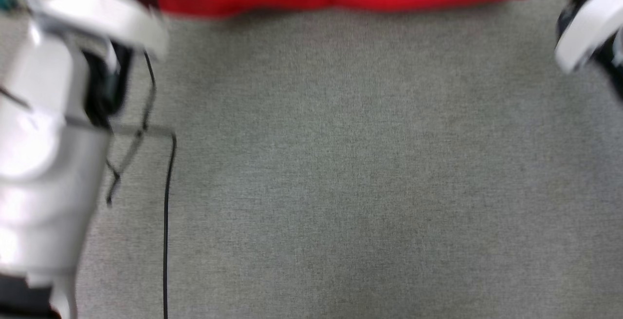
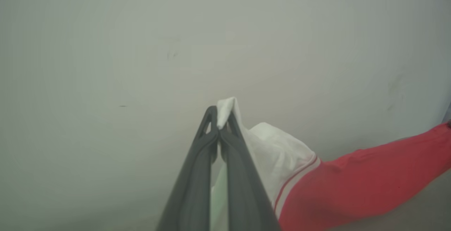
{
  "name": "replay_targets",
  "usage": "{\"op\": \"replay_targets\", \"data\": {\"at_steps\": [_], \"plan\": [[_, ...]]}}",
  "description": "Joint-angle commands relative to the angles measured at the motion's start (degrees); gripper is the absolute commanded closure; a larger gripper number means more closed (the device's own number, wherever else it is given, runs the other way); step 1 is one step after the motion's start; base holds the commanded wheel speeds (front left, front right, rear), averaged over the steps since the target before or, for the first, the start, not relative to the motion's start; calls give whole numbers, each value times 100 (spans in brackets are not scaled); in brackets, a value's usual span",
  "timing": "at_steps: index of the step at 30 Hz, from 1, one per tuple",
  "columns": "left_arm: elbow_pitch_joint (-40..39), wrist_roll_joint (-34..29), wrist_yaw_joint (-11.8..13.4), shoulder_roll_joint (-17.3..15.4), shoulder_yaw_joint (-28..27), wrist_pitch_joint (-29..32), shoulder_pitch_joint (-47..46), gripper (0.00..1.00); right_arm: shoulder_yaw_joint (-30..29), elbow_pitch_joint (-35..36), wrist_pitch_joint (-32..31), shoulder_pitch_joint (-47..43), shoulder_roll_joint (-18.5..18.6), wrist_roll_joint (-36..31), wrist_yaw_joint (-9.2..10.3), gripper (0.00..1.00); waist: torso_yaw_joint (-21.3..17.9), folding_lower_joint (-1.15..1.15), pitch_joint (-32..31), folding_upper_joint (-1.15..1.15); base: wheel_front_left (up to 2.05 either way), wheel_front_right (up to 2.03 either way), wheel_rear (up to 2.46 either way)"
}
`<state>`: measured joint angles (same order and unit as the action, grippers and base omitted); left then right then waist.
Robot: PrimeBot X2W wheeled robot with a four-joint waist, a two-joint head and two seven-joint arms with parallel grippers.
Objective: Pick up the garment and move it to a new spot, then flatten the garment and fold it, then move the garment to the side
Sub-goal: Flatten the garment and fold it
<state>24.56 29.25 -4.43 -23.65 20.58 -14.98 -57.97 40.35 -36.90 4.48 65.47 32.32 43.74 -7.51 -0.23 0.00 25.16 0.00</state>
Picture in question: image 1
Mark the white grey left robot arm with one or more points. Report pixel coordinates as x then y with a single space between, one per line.
44 163

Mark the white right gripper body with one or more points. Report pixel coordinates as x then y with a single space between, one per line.
591 29

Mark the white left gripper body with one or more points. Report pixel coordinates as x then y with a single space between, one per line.
97 9

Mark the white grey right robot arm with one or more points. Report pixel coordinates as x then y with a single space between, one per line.
613 65

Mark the grey fabric sofa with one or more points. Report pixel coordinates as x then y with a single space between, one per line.
365 163

